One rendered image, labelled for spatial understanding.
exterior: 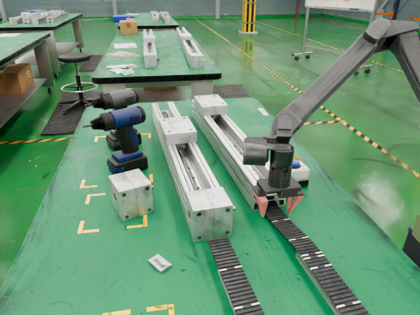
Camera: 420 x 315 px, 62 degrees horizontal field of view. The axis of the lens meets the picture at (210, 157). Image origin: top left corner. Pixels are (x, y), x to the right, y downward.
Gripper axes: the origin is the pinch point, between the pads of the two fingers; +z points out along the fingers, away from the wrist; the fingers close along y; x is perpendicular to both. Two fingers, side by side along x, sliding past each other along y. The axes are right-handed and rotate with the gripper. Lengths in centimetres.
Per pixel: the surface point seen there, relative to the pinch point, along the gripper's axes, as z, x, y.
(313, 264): -1.9, 22.3, 1.3
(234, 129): -6.7, -44.1, -2.0
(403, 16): 31, -894, -823
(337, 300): -1.8, 32.2, 1.6
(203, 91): 17, -178, -22
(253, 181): -6.8, -6.1, 4.6
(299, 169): -4.4, -13.3, -13.5
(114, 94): -19, -57, 40
